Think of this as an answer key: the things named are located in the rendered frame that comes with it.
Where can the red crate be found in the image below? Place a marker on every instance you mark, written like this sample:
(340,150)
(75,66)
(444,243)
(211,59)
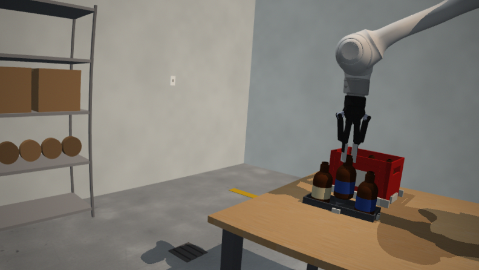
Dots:
(387,182)

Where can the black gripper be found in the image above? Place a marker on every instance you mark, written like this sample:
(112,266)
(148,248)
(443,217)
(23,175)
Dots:
(354,111)

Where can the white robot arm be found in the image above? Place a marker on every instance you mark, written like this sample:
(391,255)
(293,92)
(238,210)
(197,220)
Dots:
(359,52)

